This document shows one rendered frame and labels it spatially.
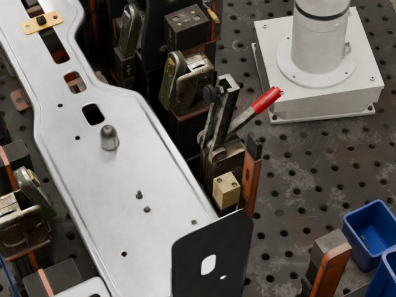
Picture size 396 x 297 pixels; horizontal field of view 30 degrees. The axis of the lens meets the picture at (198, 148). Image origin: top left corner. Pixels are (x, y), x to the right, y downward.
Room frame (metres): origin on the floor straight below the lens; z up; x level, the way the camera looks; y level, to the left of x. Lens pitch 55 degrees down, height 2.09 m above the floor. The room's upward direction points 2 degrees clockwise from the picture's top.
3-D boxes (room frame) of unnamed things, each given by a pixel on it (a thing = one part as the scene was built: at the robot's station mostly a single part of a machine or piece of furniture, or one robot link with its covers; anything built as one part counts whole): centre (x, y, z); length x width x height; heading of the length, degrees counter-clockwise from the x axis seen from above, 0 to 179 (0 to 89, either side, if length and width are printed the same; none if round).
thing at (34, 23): (1.07, 0.33, 1.01); 0.08 x 0.04 x 0.01; 120
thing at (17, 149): (0.75, 0.34, 0.84); 0.11 x 0.08 x 0.29; 120
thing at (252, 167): (0.66, -0.09, 0.95); 0.03 x 0.01 x 0.50; 30
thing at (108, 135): (0.78, 0.16, 1.02); 0.03 x 0.03 x 0.07
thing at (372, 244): (0.74, -0.37, 0.74); 0.11 x 0.10 x 0.09; 30
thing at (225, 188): (0.66, -0.05, 0.88); 0.04 x 0.04 x 0.36; 30
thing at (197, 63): (0.91, 0.02, 0.88); 0.11 x 0.09 x 0.37; 120
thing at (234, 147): (0.75, -0.05, 0.88); 0.07 x 0.06 x 0.35; 120
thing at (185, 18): (0.98, 0.03, 0.91); 0.07 x 0.05 x 0.42; 120
